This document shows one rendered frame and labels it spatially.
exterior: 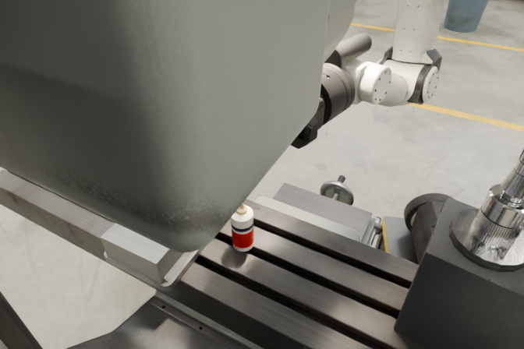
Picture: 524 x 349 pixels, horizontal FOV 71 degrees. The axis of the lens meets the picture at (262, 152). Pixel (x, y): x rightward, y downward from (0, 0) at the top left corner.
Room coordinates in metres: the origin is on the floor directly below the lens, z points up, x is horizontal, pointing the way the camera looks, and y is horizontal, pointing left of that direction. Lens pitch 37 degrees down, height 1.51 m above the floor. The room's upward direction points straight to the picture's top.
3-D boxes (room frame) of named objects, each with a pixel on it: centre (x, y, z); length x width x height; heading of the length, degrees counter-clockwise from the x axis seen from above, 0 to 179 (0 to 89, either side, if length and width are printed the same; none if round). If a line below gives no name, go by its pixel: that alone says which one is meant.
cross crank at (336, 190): (0.87, -0.23, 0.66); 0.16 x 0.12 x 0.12; 152
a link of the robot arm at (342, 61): (0.57, -0.14, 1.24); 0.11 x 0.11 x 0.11; 47
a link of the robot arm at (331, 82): (0.50, -0.06, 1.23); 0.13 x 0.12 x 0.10; 47
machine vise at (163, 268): (0.54, 0.14, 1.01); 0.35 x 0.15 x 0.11; 153
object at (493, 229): (0.30, -0.28, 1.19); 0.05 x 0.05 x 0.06
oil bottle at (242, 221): (0.45, 0.04, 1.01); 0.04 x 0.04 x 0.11
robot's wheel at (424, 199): (0.96, -0.64, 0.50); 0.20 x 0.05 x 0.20; 81
